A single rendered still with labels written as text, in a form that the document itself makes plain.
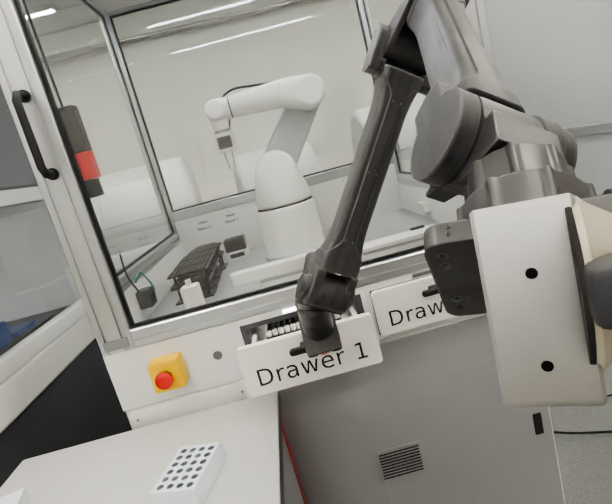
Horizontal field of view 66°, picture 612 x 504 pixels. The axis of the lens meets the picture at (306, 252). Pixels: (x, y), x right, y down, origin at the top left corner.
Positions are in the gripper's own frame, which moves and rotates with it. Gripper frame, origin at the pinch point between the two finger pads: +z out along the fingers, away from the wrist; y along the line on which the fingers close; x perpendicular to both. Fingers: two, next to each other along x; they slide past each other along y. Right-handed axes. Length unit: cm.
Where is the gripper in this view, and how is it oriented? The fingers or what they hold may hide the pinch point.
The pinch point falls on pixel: (322, 344)
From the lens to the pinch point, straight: 97.3
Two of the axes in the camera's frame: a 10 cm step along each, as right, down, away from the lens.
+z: 1.3, 5.3, 8.4
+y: -2.3, -8.1, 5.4
